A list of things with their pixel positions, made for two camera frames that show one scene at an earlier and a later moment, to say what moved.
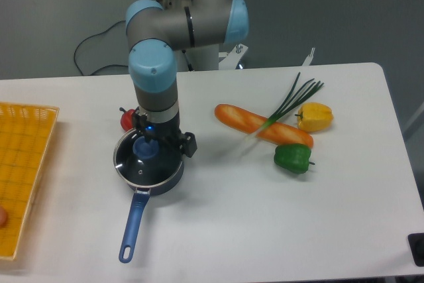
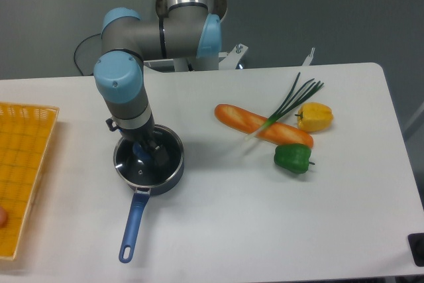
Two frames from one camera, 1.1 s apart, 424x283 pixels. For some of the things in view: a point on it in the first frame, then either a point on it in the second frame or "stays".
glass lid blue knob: [145, 163] stays
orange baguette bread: [250, 122] stays
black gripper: [169, 133] to [142, 137]
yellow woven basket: [25, 131] stays
